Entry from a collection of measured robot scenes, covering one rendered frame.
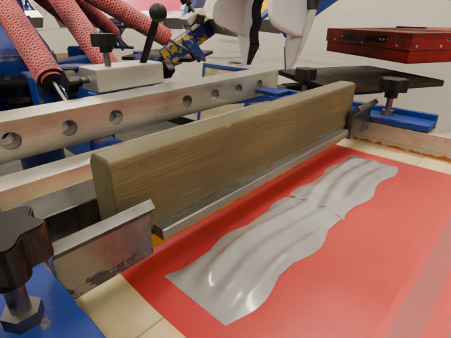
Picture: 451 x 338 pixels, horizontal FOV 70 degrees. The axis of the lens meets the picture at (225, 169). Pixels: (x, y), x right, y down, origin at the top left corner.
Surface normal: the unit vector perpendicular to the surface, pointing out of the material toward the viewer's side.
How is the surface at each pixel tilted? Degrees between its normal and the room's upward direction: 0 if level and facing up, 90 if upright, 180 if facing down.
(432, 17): 90
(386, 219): 0
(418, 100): 90
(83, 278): 90
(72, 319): 0
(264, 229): 32
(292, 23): 82
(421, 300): 0
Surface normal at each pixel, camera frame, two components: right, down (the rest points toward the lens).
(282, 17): 0.72, 0.16
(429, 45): 0.30, 0.41
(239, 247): 0.43, -0.63
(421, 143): -0.68, 0.31
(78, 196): 0.52, -0.43
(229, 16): 0.67, 0.43
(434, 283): 0.00, -0.90
